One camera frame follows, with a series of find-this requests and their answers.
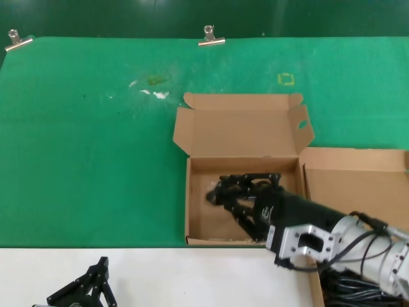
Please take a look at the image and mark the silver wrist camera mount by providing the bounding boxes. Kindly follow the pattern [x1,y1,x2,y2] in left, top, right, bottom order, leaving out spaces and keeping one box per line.
[265,223,337,269]

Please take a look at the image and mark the green cloth table mat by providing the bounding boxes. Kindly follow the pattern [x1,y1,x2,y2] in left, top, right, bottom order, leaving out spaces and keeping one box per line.
[0,36,409,249]

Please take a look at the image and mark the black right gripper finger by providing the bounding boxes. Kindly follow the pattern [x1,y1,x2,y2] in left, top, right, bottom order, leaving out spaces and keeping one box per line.
[220,188,268,243]
[219,173,283,193]

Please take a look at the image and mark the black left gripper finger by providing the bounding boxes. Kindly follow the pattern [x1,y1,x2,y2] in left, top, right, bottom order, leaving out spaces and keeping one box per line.
[46,256,109,305]
[91,271,118,307]

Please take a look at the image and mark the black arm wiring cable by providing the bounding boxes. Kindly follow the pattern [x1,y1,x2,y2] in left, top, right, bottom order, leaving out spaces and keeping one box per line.
[274,210,396,276]

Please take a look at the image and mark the pile of black power cables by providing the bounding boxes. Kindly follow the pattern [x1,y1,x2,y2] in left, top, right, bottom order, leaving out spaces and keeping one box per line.
[319,267,409,307]

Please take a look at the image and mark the open cardboard box with slot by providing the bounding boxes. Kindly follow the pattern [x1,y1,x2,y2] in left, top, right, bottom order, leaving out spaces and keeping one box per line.
[171,92,316,246]

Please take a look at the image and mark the silver binder clip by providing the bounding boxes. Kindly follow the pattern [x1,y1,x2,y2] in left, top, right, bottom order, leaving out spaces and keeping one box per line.
[4,29,34,53]
[197,25,226,48]

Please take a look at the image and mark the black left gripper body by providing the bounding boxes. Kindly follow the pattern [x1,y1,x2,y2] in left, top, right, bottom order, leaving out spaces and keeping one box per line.
[49,294,100,307]

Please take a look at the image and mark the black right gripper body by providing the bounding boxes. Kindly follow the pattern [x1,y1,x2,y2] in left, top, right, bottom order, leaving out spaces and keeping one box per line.
[249,187,348,244]

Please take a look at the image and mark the open cardboard box torn edge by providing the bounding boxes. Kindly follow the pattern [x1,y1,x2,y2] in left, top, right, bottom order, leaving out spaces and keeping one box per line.
[300,146,409,307]

